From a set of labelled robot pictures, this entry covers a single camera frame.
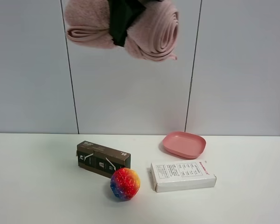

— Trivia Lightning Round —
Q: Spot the pink towel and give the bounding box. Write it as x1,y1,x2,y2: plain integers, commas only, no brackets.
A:
64,0,179,62

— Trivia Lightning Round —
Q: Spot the pink plastic tray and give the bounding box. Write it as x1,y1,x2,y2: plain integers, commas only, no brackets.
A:
162,131,206,159

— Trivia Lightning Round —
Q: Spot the brown cardboard box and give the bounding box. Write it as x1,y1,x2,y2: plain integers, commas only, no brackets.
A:
76,141,131,178

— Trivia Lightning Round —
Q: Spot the white cardboard box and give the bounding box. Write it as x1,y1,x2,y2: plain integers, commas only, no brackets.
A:
150,160,217,193

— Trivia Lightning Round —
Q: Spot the rainbow polyhedral ball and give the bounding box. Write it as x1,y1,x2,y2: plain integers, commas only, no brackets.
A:
110,168,140,201

